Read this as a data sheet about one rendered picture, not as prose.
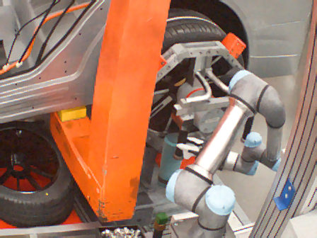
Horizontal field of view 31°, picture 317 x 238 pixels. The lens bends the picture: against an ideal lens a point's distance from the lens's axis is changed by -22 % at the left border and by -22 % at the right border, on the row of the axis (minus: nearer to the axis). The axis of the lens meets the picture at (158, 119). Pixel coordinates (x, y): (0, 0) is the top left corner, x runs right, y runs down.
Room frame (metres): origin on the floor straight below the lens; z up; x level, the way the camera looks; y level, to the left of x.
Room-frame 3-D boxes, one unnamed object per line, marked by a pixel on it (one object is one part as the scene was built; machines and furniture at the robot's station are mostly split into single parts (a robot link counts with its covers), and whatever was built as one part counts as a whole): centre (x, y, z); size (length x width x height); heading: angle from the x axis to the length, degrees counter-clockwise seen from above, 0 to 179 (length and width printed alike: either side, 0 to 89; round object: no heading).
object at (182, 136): (2.24, -0.10, 0.83); 0.04 x 0.04 x 0.16
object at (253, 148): (2.16, -0.41, 0.91); 0.11 x 0.08 x 0.11; 59
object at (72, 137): (2.35, 0.32, 0.69); 0.52 x 0.17 x 0.35; 32
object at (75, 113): (2.49, 0.41, 0.71); 0.14 x 0.14 x 0.05; 32
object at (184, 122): (2.26, -0.09, 0.93); 0.09 x 0.05 x 0.05; 32
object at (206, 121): (2.46, -0.16, 0.85); 0.21 x 0.14 x 0.14; 32
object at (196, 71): (2.37, -0.11, 1.03); 0.19 x 0.18 x 0.11; 32
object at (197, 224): (1.69, -0.26, 0.87); 0.15 x 0.15 x 0.10
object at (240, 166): (2.17, -0.40, 0.81); 0.11 x 0.08 x 0.09; 77
